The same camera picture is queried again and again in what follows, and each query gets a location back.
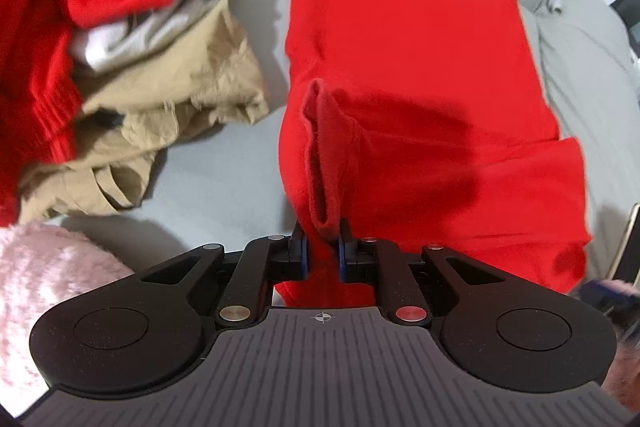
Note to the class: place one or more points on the pink fluffy clothing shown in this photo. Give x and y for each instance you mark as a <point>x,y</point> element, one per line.
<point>40,282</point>

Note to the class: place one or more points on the smartphone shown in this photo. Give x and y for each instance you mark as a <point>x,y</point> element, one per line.
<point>631,247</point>

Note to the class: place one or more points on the khaki garment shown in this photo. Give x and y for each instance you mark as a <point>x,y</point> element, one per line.
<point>200,67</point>

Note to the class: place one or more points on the white satin garment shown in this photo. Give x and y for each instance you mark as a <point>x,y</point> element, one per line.
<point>115,42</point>

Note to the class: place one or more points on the red cartoon print t-shirt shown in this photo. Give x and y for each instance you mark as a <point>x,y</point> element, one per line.
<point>400,57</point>

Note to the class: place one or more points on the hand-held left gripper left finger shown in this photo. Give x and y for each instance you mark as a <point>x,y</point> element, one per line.
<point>301,259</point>

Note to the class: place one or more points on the grey fabric cushion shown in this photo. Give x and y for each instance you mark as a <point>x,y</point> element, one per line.
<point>585,57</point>

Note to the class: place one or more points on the black cabinet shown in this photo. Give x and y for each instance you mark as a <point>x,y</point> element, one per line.
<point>631,12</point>

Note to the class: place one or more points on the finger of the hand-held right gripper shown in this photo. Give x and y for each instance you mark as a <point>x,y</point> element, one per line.
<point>600,294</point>

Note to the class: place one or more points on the light grey sofa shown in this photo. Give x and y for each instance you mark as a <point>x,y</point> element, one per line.
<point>210,187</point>

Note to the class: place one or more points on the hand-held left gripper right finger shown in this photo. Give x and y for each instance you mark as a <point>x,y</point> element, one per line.
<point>342,259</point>

